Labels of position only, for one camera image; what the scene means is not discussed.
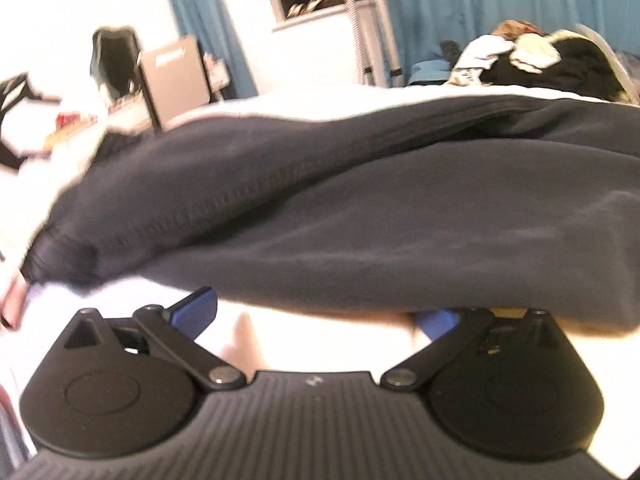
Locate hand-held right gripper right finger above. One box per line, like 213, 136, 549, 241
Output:
381, 307, 566, 390

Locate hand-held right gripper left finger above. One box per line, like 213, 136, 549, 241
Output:
64, 286, 247, 392

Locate dark sweatpants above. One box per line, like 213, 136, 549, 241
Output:
21, 94, 640, 333

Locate pile of mixed clothes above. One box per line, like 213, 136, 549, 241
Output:
439, 19, 640, 107

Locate white bed sheet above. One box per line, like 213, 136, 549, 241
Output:
0, 85, 640, 466

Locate colourful small clutter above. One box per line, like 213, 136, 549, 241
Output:
45, 100, 151, 150

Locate brown cardboard box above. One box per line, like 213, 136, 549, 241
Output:
138, 35, 213, 129

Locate black chair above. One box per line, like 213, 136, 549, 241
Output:
90, 26, 145, 102

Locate black and white garment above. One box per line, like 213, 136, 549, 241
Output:
0, 74, 63, 171

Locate white stand pole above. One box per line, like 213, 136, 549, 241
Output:
361, 0, 404, 88

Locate silver braided hose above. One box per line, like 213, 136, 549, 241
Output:
344, 0, 370, 85

